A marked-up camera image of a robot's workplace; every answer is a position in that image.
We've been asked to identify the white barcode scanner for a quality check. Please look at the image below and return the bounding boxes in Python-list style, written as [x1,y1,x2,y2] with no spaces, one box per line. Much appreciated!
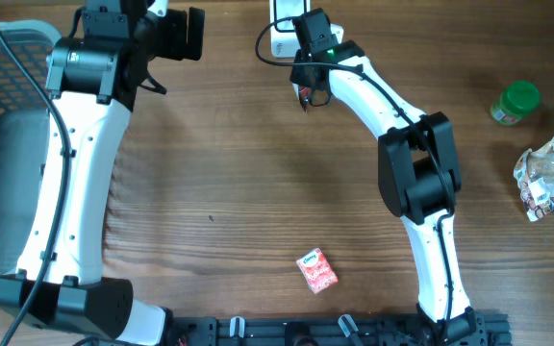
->
[269,0,311,59]

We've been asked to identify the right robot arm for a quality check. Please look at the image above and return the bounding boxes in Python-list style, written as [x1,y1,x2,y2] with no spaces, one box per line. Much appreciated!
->
[290,9,476,345]

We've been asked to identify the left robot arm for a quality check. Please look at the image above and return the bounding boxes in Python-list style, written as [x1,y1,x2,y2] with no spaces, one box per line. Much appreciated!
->
[0,1,206,345]

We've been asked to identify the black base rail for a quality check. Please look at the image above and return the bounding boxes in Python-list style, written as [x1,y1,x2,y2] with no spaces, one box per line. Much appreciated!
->
[161,314,514,346]

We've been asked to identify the red tissue packet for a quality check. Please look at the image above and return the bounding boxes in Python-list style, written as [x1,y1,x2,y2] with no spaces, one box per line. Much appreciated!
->
[296,248,339,294]

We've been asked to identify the green lid glass jar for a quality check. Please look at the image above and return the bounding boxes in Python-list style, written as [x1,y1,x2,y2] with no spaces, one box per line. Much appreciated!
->
[490,81,541,126]

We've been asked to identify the grey plastic shopping basket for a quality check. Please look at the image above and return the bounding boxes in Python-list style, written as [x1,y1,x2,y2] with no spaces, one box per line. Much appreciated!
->
[0,20,61,275]

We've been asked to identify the black red snack packet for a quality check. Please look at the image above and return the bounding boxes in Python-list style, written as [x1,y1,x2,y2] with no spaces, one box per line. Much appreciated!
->
[297,85,313,112]

